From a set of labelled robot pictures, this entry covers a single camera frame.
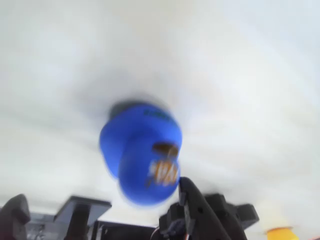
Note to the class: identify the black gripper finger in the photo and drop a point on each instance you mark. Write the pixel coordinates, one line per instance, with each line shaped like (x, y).
(207, 220)
(13, 220)

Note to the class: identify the blue rubber duck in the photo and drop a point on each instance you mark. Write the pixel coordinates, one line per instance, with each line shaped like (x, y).
(140, 162)

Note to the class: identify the yellow rubber duck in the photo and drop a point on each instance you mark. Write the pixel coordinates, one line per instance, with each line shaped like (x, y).
(281, 233)

